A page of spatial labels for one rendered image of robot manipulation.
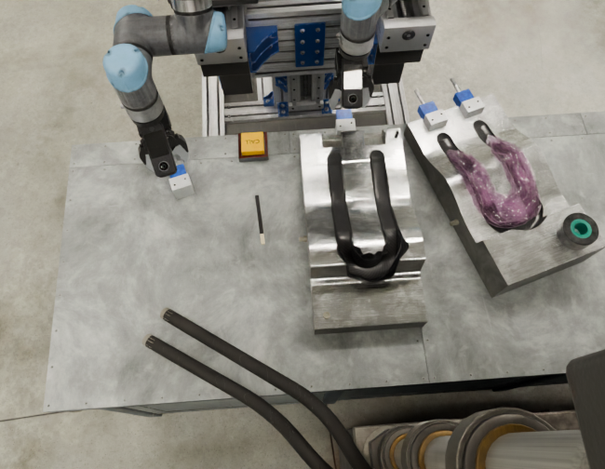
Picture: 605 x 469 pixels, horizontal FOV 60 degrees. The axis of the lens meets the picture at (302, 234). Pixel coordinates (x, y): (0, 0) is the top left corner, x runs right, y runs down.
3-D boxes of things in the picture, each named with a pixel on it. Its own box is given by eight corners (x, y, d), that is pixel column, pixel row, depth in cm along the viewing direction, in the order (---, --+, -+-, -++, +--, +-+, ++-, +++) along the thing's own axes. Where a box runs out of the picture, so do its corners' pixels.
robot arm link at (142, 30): (175, 29, 109) (174, 70, 105) (122, 33, 109) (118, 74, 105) (166, -2, 102) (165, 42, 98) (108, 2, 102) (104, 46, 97)
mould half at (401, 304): (299, 152, 142) (299, 124, 130) (394, 146, 143) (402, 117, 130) (314, 334, 124) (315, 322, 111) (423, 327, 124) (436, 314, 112)
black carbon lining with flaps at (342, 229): (324, 157, 134) (325, 137, 125) (386, 153, 134) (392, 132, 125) (337, 288, 121) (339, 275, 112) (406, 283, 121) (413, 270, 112)
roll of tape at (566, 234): (592, 252, 119) (599, 247, 116) (556, 247, 120) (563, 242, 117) (590, 221, 122) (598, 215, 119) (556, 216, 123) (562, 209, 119)
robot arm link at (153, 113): (162, 105, 103) (122, 117, 102) (168, 119, 108) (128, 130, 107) (154, 76, 106) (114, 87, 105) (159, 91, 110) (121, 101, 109)
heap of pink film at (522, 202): (438, 154, 135) (446, 137, 128) (499, 132, 137) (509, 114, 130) (487, 240, 126) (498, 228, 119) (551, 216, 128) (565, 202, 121)
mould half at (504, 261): (403, 134, 144) (410, 111, 134) (486, 105, 147) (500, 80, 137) (491, 298, 127) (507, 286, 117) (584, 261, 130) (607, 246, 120)
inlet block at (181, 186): (165, 158, 142) (159, 148, 137) (182, 154, 142) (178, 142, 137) (177, 199, 137) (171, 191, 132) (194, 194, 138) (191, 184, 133)
